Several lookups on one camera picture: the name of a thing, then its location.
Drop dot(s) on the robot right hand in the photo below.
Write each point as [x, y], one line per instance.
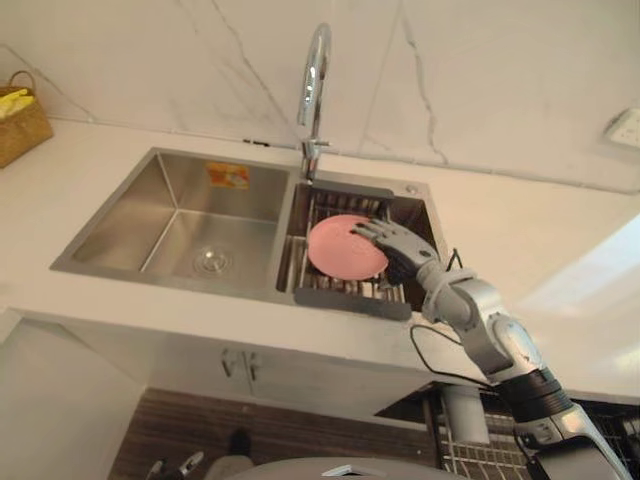
[405, 247]

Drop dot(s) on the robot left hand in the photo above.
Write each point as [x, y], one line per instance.
[175, 467]

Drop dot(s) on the pink plate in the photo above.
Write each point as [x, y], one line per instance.
[335, 250]

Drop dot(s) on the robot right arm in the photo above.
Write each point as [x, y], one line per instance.
[505, 340]

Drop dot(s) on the round sink deck button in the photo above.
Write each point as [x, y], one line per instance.
[412, 190]

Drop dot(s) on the grey sink drain rack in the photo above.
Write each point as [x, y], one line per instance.
[350, 302]

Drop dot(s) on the built-in dishwasher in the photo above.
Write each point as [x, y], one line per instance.
[410, 405]

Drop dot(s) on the round sink drain strainer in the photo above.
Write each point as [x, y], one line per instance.
[212, 259]

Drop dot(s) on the stainless steel double sink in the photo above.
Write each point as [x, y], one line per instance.
[200, 225]

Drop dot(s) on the dark robot foot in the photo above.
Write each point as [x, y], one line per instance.
[240, 442]

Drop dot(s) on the grey robot torso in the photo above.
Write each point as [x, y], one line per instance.
[280, 470]

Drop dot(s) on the white kitchen counter cabinet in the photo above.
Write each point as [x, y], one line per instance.
[150, 350]

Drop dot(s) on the orange sticker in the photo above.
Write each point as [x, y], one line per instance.
[228, 176]

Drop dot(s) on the chrome gooseneck faucet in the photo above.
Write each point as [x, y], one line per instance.
[312, 75]

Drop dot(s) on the woven wicker basket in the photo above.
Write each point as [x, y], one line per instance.
[25, 140]

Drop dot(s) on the yellow rubber gloves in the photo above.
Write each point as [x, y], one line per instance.
[12, 104]

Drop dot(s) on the white wall socket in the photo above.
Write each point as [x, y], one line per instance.
[622, 127]

